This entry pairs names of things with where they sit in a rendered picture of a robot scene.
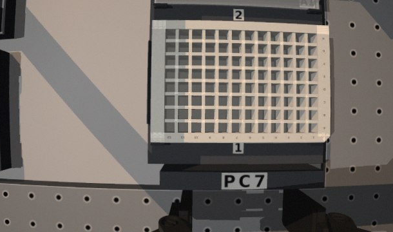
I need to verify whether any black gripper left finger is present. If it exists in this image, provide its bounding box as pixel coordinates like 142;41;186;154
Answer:
152;190;193;232

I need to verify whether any white well plate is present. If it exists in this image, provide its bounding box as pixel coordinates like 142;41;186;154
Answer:
151;20;331;143

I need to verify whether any grey multi-well plate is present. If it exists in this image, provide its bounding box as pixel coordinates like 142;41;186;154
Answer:
155;0;320;10

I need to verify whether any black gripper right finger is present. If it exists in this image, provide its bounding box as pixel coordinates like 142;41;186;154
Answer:
282;189;371;232

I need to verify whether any grey perforated base plate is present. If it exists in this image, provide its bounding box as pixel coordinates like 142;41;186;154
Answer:
0;0;393;232

